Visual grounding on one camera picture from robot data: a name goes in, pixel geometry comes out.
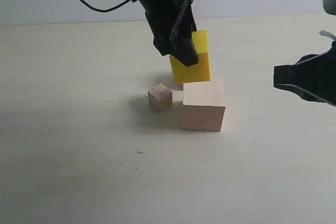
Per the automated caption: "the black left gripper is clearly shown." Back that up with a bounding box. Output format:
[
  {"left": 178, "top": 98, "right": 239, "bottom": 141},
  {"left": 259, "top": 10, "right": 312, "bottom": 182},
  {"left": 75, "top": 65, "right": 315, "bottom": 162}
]
[{"left": 131, "top": 0, "right": 198, "bottom": 67}]

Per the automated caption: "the yellow painted wooden cube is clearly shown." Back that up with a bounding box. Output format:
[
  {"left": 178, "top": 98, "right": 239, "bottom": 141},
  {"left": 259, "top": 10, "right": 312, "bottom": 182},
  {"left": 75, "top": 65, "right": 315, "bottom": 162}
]
[{"left": 169, "top": 29, "right": 212, "bottom": 84}]

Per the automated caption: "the large natural wooden cube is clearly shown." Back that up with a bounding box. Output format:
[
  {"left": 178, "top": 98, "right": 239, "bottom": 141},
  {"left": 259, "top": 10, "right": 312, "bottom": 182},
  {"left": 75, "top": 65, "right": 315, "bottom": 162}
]
[{"left": 182, "top": 77, "right": 226, "bottom": 132}]

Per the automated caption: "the medium natural wooden cube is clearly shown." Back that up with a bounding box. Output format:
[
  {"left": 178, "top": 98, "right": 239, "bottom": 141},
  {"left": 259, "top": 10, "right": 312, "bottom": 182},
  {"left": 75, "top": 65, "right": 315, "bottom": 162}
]
[{"left": 173, "top": 82, "right": 183, "bottom": 90}]

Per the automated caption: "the small natural wooden cube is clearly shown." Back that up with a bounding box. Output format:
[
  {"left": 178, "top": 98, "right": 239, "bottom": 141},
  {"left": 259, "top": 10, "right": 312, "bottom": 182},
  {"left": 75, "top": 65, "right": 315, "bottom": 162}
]
[{"left": 148, "top": 83, "right": 173, "bottom": 113}]

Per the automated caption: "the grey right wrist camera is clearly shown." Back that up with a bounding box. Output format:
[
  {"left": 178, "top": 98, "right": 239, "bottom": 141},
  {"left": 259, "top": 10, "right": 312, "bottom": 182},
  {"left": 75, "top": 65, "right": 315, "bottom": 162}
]
[{"left": 322, "top": 0, "right": 336, "bottom": 16}]

